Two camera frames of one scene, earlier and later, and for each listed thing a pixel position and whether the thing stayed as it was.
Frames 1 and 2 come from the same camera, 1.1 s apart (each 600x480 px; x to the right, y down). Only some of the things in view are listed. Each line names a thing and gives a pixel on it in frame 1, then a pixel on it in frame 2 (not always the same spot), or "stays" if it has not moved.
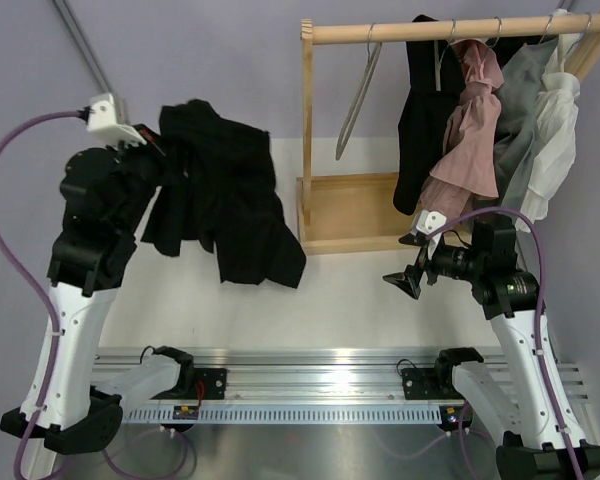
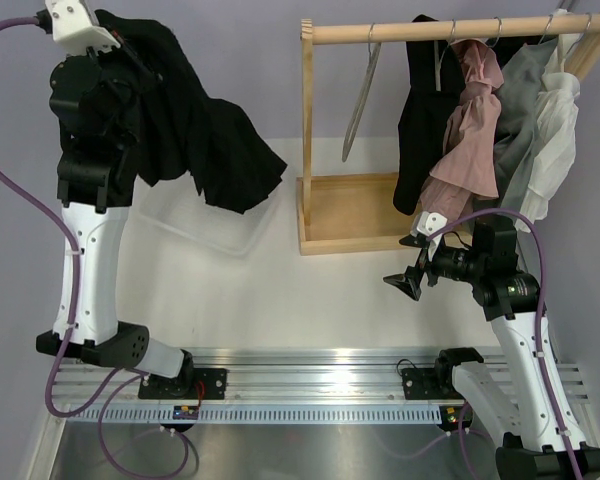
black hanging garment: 436,79 stays
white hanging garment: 557,116 stays
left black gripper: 154,147 → 127,54
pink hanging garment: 466,168 stays
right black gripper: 409,280 stays
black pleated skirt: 218,189 → 180,130
